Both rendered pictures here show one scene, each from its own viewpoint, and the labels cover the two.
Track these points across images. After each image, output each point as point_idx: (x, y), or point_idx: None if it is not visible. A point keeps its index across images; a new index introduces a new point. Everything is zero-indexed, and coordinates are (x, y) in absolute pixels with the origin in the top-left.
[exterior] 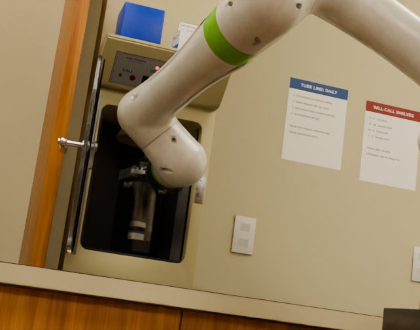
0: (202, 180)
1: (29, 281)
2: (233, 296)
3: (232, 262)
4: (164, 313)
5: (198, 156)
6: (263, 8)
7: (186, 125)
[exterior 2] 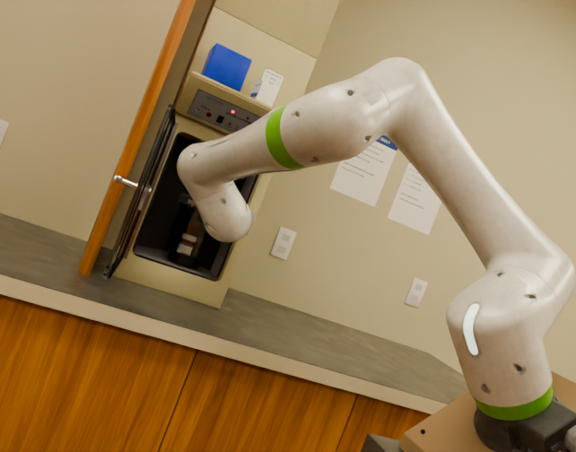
0: (252, 215)
1: (59, 306)
2: (245, 346)
3: (268, 263)
4: (181, 347)
5: (242, 221)
6: (329, 134)
7: None
